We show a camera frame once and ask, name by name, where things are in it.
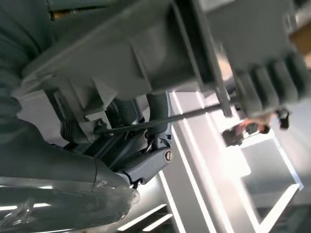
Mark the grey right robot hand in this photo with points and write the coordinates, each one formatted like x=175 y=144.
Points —
x=60 y=193

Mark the black remote controller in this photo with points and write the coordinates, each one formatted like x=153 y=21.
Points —
x=233 y=136

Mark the brown cardboard box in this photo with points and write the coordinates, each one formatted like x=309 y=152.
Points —
x=302 y=40

